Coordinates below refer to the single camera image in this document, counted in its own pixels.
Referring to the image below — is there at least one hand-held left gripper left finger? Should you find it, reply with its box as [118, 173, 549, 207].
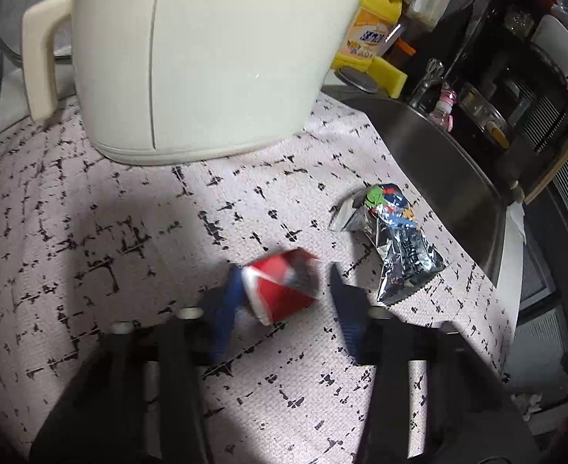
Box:
[27, 266, 247, 464]

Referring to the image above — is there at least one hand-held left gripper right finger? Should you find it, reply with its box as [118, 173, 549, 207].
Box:
[330, 262, 541, 464]

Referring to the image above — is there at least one crushed red drink can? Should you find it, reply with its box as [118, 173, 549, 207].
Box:
[238, 247, 324, 328]

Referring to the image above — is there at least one printed foil snack wrapper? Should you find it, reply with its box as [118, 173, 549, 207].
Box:
[328, 183, 446, 307]

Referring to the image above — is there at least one stainless steel sink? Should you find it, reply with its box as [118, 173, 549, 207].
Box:
[335, 96, 508, 287]

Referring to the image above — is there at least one small pink bottle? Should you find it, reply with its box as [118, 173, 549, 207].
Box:
[429, 84, 457, 131]

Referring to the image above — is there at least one round grey lid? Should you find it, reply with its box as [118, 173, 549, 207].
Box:
[335, 68, 382, 94]

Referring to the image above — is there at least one yellow sponge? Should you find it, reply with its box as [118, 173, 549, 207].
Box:
[368, 55, 409, 98]

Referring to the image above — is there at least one chrome faucet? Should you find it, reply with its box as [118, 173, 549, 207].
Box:
[407, 58, 445, 110]

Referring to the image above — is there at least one metal bowl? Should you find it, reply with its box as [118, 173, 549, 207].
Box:
[458, 84, 508, 129]

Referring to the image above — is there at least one cream white kitchen appliance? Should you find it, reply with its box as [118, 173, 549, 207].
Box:
[22, 0, 379, 165]

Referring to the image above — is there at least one wooden board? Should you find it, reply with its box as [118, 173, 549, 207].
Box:
[522, 106, 568, 205]

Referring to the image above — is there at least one brown bottle with orange cap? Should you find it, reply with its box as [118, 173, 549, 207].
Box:
[394, 19, 418, 67]

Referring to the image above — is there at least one yellow dish soap bottle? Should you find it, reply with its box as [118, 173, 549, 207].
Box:
[331, 0, 409, 71]

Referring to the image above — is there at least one black dish rack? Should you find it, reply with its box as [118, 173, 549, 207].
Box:
[452, 0, 568, 156]

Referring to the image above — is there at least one white storage container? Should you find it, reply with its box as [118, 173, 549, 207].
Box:
[530, 14, 568, 78]

